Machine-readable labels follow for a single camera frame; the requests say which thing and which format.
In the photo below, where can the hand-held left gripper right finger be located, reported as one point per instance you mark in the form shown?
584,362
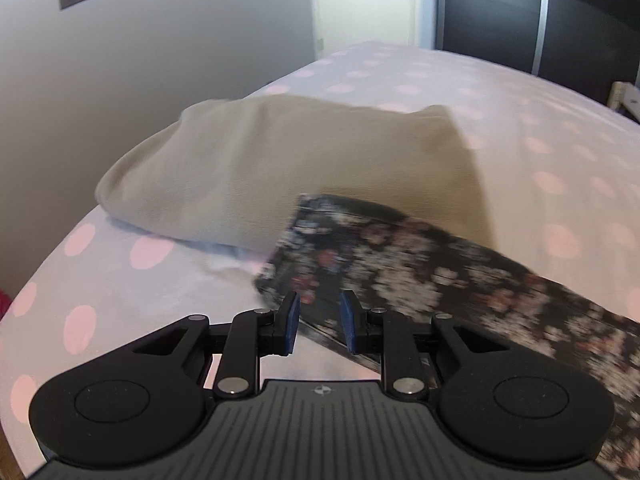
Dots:
350,325

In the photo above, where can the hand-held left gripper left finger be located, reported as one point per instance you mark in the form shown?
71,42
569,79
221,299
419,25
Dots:
291,325

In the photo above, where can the dark floral garment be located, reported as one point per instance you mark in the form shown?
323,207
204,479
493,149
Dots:
450,280

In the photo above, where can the plain beige garment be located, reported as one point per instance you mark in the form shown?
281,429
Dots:
300,160

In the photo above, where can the white door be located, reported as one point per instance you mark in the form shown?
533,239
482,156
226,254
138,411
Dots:
360,10

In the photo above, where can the dark sliding wardrobe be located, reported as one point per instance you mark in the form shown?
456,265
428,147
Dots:
580,25

